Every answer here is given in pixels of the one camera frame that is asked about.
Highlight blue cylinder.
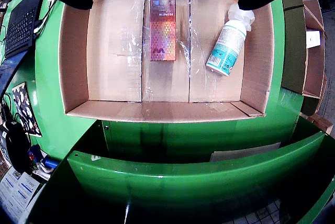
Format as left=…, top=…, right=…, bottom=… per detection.
left=41, top=155, right=60, bottom=169

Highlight white printed paper sheets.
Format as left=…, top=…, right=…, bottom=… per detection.
left=0, top=167, right=39, bottom=223

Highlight tall white carton grey text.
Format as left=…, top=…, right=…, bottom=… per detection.
left=306, top=30, right=321, bottom=49

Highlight green metal shelf unit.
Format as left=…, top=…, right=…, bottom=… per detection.
left=26, top=119, right=335, bottom=224

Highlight white bottle teal label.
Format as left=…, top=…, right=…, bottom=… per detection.
left=206, top=3, right=256, bottom=77

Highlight grey sheet inside shelf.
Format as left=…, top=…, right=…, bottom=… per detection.
left=209, top=142, right=282, bottom=162

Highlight black white patterned picture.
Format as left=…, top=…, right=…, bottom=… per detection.
left=12, top=82, right=42, bottom=138

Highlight black bag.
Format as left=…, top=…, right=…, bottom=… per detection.
left=5, top=121, right=34, bottom=175

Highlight red holographic product box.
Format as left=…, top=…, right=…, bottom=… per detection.
left=149, top=0, right=176, bottom=62

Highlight large shallow cardboard tray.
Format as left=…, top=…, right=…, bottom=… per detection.
left=59, top=0, right=275, bottom=124

